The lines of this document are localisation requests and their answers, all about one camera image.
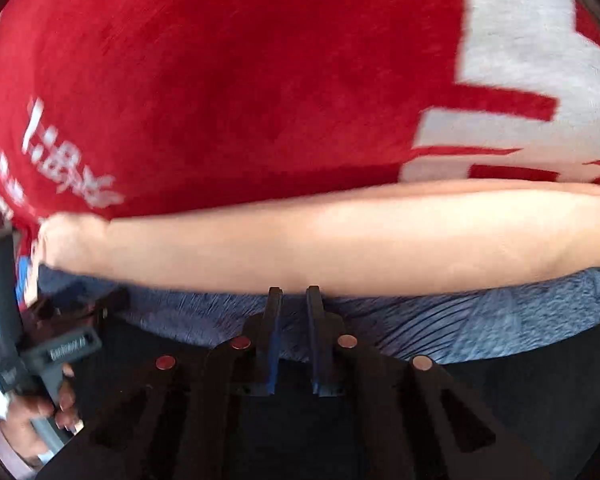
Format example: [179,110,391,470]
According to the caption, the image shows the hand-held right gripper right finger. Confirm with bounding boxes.
[306,285,551,480]

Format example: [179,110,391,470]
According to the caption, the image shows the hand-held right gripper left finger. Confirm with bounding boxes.
[37,287,284,480]

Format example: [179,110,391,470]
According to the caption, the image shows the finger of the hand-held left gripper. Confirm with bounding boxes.
[30,286,131,333]

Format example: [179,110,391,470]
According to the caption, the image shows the black pants with patterned waistband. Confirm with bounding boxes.
[36,264,600,480]

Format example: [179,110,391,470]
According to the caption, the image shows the person's left hand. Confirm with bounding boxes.
[4,364,85,467]

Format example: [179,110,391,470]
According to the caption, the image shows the red printed blanket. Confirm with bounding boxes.
[0,0,600,241]

